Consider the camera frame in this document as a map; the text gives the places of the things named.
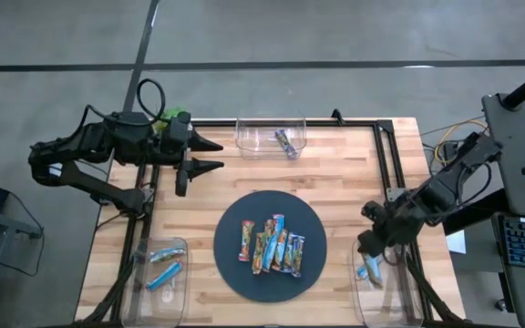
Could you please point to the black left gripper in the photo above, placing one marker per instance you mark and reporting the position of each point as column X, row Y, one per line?
column 173, row 141

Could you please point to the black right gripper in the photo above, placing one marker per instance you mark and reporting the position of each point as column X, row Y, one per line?
column 394, row 221

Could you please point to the blue granola bar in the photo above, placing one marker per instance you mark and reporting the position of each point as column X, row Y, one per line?
column 164, row 275
column 374, row 273
column 279, row 223
column 361, row 273

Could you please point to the red and green granola bar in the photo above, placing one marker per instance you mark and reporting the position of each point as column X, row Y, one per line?
column 246, row 241

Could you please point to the teal granola bar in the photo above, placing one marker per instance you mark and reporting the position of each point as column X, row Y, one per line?
column 167, row 254

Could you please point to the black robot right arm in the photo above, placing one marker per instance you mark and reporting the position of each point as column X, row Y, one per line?
column 445, row 191

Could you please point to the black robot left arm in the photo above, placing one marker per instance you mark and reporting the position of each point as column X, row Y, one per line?
column 85, row 146

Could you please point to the succulent in white patterned pot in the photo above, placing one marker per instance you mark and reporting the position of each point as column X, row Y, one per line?
column 173, row 111

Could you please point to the clear plastic bin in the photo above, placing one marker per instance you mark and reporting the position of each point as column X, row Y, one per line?
column 394, row 305
column 153, row 305
column 253, row 146

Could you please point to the white paper sheet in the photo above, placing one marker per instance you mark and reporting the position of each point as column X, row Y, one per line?
column 456, row 243

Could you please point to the small black clamp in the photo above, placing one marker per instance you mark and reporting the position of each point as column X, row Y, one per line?
column 336, row 116

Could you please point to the dark round plate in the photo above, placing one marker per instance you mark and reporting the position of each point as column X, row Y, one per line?
column 271, row 291

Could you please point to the dark grey workstation desk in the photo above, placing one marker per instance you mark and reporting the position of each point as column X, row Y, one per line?
column 513, row 114

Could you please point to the silver metal bracket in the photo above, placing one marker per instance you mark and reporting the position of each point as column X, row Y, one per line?
column 392, row 196

